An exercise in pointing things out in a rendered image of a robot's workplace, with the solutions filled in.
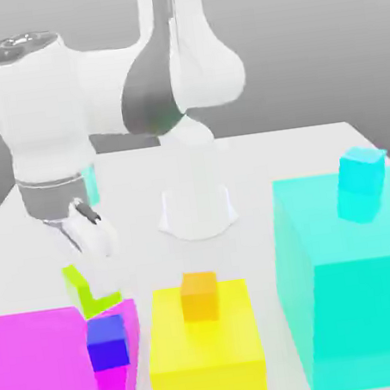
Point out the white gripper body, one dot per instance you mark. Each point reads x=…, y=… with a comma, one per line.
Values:
x=95, y=239

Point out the small lime green cube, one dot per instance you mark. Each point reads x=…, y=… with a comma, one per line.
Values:
x=76, y=286

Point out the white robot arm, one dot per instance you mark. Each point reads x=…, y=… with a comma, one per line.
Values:
x=41, y=107

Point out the small blue cube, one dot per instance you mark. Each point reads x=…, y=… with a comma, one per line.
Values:
x=107, y=345

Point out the small orange cube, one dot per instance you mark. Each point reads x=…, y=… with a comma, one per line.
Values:
x=200, y=298

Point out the small cyan cube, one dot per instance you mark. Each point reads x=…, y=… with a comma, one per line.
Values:
x=361, y=183

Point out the large magenta box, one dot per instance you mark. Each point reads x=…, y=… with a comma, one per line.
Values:
x=41, y=371

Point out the large yellow box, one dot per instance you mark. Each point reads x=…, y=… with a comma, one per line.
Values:
x=206, y=356

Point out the large turquoise box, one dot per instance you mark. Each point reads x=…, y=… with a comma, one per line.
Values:
x=366, y=311

